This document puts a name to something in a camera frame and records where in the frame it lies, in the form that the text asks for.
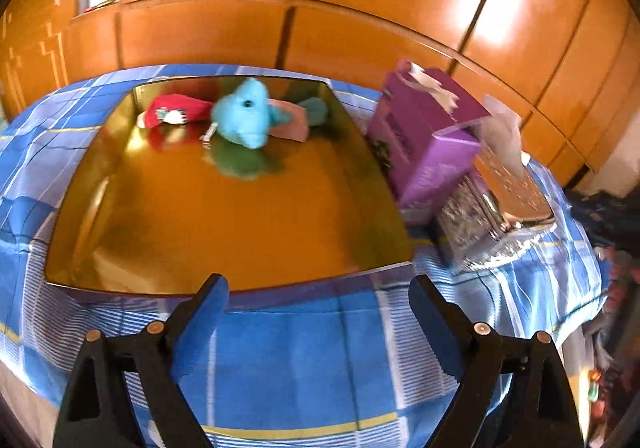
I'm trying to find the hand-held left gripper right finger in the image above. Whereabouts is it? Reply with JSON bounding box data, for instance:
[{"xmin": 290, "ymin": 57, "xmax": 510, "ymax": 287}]
[{"xmin": 408, "ymin": 274, "xmax": 586, "ymax": 448}]

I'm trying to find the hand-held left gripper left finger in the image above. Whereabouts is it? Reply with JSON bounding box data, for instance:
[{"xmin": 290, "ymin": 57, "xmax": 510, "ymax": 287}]
[{"xmin": 52, "ymin": 273, "xmax": 231, "ymax": 448}]

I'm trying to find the gold metal tray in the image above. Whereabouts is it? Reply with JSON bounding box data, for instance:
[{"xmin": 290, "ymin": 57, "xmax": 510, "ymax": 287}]
[{"xmin": 45, "ymin": 76, "xmax": 415, "ymax": 296}]

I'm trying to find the blue plush dolphin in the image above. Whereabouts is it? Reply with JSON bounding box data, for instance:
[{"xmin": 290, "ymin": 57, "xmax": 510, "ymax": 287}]
[{"xmin": 210, "ymin": 78, "xmax": 331, "ymax": 151}]

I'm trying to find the red plush toy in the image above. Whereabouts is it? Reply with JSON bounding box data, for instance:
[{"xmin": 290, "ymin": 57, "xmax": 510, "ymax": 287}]
[{"xmin": 136, "ymin": 94, "xmax": 213, "ymax": 131}]

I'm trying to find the pink cloth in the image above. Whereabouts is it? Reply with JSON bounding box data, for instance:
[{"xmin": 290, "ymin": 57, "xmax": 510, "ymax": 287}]
[{"xmin": 267, "ymin": 100, "xmax": 311, "ymax": 143}]

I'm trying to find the blue plaid bedsheet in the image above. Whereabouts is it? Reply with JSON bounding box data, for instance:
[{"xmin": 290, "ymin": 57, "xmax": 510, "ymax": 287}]
[{"xmin": 0, "ymin": 62, "xmax": 608, "ymax": 448}]

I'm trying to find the silver glitter box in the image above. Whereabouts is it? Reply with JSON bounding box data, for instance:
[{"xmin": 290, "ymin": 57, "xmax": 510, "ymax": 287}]
[{"xmin": 435, "ymin": 153, "xmax": 556, "ymax": 273}]

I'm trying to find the purple gift box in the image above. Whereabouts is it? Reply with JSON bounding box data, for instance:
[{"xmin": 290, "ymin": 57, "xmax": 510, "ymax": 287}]
[{"xmin": 367, "ymin": 60, "xmax": 493, "ymax": 221}]

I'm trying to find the dark cloth pile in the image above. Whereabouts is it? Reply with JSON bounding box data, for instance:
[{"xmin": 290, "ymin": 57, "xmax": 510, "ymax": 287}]
[{"xmin": 565, "ymin": 188, "xmax": 640, "ymax": 448}]

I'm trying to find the white tissue paper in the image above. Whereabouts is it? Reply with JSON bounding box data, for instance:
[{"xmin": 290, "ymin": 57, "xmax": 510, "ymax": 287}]
[{"xmin": 482, "ymin": 95, "xmax": 523, "ymax": 179}]

